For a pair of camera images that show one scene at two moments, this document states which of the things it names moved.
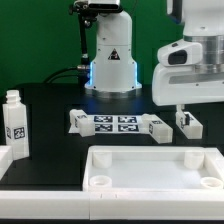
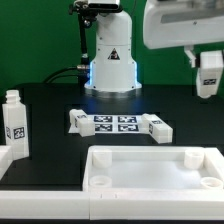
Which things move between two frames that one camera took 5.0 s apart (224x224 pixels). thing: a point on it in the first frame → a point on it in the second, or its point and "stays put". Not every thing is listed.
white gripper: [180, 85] → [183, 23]
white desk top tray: [152, 168] stays put
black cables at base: [66, 73] stays put
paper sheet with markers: [116, 123] stays put
